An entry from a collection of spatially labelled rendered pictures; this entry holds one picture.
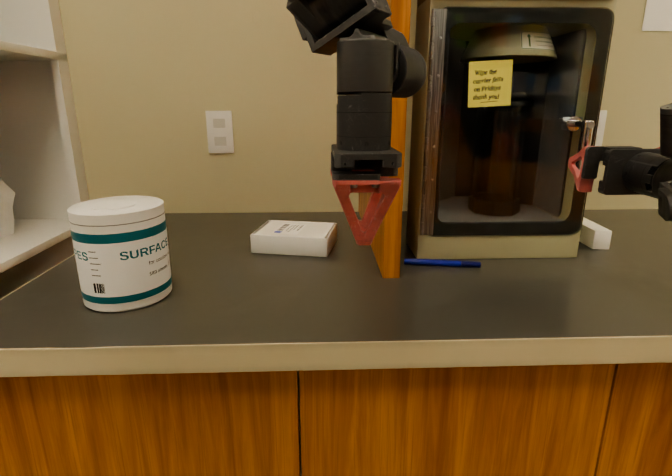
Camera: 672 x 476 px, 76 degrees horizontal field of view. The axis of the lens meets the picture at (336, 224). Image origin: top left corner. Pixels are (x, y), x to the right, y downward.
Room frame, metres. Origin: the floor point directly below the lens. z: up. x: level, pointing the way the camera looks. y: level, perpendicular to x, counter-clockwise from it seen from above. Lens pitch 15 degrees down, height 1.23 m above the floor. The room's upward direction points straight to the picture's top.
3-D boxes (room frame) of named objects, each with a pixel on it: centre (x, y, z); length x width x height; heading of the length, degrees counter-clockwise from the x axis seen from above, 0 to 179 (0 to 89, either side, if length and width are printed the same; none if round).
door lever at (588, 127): (0.77, -0.43, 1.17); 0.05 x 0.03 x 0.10; 2
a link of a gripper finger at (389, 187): (0.45, -0.03, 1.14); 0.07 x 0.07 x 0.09; 2
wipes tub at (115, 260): (0.63, 0.33, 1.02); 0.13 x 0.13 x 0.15
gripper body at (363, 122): (0.46, -0.03, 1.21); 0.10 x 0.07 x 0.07; 2
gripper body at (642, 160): (0.59, -0.43, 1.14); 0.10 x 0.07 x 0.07; 92
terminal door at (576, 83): (0.79, -0.32, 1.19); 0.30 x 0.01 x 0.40; 92
